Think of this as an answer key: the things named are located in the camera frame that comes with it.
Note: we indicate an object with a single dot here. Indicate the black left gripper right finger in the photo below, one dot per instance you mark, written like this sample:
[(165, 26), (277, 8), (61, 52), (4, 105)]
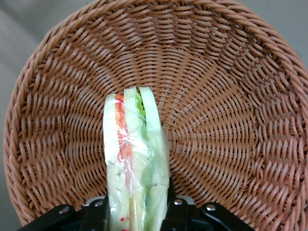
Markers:
[(192, 216)]

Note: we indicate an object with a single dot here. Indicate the brown round wicker basket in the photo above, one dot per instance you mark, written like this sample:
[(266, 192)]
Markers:
[(216, 96)]

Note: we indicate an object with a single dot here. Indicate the plastic-wrapped triangle sandwich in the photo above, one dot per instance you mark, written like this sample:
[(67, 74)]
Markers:
[(134, 154)]

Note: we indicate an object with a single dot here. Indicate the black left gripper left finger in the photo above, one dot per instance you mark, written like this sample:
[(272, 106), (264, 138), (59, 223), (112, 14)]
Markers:
[(72, 217)]

